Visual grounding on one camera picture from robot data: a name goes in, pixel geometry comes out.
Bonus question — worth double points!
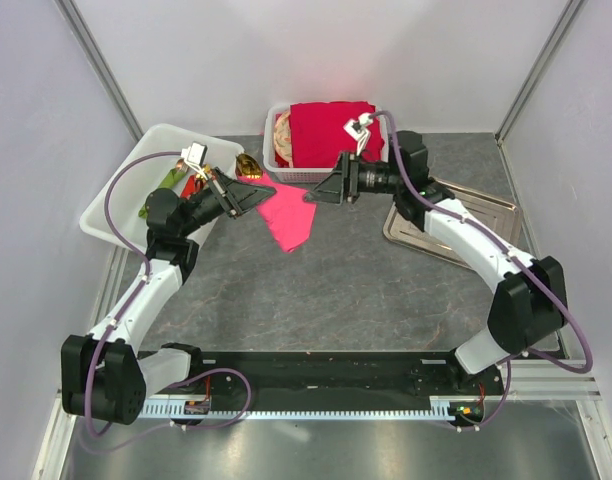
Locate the green rolled napkin set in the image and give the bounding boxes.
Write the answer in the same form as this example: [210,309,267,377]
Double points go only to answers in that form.
[157,159,189,189]

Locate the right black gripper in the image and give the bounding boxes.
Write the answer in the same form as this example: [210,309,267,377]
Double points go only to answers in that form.
[303,151,403,207]

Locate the stack of red napkins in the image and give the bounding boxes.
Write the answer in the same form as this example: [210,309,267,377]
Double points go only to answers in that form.
[289,101,376,169]

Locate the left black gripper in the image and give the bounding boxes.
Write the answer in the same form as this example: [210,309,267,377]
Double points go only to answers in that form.
[178,167,275,237]

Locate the silver metal tray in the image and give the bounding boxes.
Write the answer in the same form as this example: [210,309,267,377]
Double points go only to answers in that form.
[383,180,522,269]

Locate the gold spoon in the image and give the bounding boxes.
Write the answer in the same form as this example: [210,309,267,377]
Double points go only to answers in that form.
[236,153,264,180]

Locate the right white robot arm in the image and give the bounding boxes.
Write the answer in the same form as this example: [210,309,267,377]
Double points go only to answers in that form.
[305,131,567,394]

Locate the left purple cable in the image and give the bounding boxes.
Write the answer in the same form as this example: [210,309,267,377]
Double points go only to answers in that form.
[78,150,254,455]

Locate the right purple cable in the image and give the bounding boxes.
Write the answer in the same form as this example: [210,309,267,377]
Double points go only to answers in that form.
[368,110,595,434]

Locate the patterned paper plates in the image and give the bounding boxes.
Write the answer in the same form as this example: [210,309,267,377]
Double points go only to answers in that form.
[273,110,293,168]

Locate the slotted cable duct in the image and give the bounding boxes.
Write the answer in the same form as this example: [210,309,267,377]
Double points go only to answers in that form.
[139,390,482,420]

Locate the pink paper napkin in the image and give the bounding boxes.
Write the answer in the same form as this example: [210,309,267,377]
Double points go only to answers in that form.
[237,173,316,253]

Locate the white perforated basket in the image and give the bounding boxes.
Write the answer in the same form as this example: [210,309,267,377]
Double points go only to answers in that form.
[262,102,390,184]

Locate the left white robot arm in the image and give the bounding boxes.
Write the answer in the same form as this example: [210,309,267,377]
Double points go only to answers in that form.
[60,168,276,425]

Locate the red rolled napkin set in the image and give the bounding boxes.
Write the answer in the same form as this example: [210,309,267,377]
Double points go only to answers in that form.
[180,174,206,199]

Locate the white plastic tub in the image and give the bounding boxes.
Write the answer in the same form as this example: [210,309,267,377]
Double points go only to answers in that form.
[79,123,244,252]

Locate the aluminium rail frame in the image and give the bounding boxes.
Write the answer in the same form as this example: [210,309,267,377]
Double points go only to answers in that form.
[33,359,612,479]

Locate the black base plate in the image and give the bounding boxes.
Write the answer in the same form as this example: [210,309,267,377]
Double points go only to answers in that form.
[160,349,505,401]

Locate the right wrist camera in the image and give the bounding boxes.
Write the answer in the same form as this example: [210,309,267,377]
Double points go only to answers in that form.
[344,112,373,156]

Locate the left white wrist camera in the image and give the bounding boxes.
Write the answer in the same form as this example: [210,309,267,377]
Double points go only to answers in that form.
[177,142,208,175]

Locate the purple cable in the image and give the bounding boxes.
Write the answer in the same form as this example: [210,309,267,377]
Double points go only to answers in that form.
[368,110,595,434]
[78,150,254,455]

